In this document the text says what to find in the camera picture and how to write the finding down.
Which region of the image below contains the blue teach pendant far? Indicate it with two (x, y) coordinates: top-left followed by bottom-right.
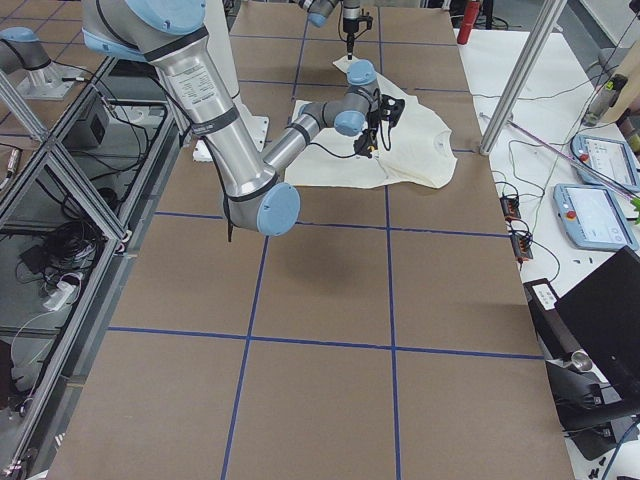
(571, 134), (639, 192)

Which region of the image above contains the blue teach pendant near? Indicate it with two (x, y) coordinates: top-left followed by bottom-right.
(553, 184), (639, 251)

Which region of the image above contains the red bottle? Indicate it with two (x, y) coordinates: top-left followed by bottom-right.
(457, 0), (481, 45)

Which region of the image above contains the black box with white label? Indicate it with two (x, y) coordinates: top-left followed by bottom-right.
(523, 278), (594, 373)

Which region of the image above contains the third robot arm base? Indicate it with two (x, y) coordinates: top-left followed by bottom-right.
(1, 27), (83, 100)

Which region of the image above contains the reacher grabber stick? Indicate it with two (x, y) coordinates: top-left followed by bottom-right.
(478, 112), (640, 214)

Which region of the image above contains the aluminium frame post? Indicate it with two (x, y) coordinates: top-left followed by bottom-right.
(479, 0), (567, 156)

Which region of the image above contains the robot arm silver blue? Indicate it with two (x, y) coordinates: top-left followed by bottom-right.
(294, 0), (373, 60)
(82, 1), (405, 236)

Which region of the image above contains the black cable bundle below table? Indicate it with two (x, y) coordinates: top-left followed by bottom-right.
(14, 219), (109, 291)

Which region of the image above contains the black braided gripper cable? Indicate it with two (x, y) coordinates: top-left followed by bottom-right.
(309, 94), (396, 160)

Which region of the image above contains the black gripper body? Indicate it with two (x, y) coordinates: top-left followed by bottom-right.
(341, 4), (373, 40)
(367, 94), (405, 145)

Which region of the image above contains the orange black connector module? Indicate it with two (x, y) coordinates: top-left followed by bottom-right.
(500, 195), (521, 221)

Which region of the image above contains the blue teach pendant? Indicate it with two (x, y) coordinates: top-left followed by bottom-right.
(571, 134), (639, 192)
(553, 184), (639, 251)

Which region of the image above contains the white long-sleeve cat shirt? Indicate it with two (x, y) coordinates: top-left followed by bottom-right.
(285, 74), (457, 189)

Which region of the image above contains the person in beige shirt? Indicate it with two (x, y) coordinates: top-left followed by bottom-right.
(603, 40), (639, 136)

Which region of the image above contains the black laptop monitor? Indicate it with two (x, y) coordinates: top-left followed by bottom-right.
(555, 246), (639, 398)

